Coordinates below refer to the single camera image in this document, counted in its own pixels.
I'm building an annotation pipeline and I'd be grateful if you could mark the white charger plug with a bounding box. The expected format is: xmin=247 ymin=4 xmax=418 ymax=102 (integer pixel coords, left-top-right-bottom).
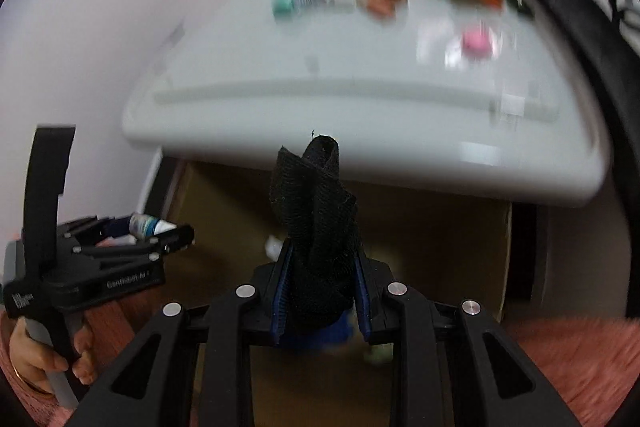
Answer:
xmin=264 ymin=235 xmax=284 ymax=261

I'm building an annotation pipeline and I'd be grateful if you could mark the blue white ointment tube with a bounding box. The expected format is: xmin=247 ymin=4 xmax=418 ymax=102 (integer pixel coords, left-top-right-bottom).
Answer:
xmin=105 ymin=212 xmax=177 ymax=241

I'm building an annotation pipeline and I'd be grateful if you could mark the black cloth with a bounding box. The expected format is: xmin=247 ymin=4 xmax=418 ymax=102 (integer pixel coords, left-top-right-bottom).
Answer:
xmin=270 ymin=135 xmax=360 ymax=343

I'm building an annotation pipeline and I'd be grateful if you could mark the pink oval keychain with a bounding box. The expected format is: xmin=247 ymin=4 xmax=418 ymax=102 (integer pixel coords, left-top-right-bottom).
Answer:
xmin=461 ymin=27 xmax=492 ymax=58

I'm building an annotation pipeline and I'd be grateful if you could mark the blue cloth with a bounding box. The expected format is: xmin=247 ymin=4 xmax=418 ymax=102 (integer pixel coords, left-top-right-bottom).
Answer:
xmin=312 ymin=312 xmax=354 ymax=350

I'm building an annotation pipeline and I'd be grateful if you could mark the green white lotion bottle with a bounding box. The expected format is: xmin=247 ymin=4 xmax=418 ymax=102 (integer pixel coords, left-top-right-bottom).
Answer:
xmin=363 ymin=343 xmax=394 ymax=365

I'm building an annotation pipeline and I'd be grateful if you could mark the left hand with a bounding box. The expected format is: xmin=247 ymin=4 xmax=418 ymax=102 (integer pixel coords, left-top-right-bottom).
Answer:
xmin=9 ymin=317 xmax=98 ymax=393

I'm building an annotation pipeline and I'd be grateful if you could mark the pink fleece sleeve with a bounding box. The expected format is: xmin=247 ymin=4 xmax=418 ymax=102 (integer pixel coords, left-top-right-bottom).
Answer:
xmin=1 ymin=291 xmax=160 ymax=426

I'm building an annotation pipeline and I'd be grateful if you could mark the cardboard box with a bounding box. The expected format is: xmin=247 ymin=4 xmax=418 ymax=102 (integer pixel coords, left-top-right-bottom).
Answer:
xmin=145 ymin=150 xmax=512 ymax=426

